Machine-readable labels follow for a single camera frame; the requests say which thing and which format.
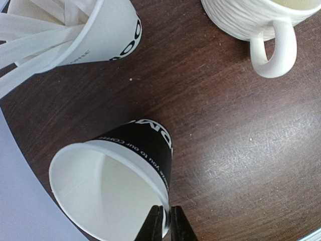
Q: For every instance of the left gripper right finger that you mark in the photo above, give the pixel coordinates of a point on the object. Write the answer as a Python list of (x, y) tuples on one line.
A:
[(181, 229)]

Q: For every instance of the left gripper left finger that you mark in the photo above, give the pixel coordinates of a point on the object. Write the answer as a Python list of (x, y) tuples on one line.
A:
[(152, 228)]

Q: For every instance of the white paper cup with straws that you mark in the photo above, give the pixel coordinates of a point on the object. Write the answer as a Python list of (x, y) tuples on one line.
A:
[(113, 31)]

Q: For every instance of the white ceramic mug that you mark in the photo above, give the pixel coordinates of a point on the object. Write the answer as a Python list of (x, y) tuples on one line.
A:
[(267, 25)]

